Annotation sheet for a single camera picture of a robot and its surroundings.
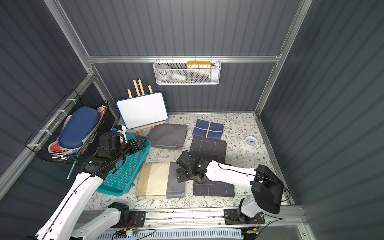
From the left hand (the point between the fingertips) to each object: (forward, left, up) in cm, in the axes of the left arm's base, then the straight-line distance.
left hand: (139, 140), depth 73 cm
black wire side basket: (-6, +35, +9) cm, 37 cm away
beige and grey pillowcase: (-11, -7, -25) cm, 28 cm away
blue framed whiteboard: (+27, +6, -5) cm, 28 cm away
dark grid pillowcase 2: (-16, -38, -24) cm, 47 cm away
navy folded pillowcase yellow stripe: (+26, -38, -24) cm, 52 cm away
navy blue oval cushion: (+3, +27, +8) cm, 28 cm away
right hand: (-9, -22, -17) cm, 30 cm away
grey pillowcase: (+19, -9, -22) cm, 31 cm away
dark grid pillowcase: (+9, -39, -23) cm, 46 cm away
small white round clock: (+14, -66, -22) cm, 71 cm away
